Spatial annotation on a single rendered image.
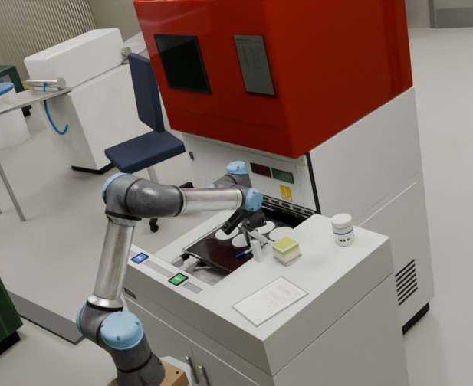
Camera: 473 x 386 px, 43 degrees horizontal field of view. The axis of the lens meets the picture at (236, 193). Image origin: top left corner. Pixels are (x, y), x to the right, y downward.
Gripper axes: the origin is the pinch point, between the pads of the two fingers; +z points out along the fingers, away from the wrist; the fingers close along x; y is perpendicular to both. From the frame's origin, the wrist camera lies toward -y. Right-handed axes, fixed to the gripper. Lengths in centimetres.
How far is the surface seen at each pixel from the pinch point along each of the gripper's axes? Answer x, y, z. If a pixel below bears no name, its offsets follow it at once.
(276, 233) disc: 3.8, 12.8, 1.7
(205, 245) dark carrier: 17.7, -12.9, 1.8
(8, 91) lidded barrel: 557, -58, 30
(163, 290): -3.5, -37.8, -0.7
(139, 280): 13.5, -43.0, 1.9
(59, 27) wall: 914, 62, 27
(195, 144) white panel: 64, 7, -23
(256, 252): -18.5, -4.7, -9.3
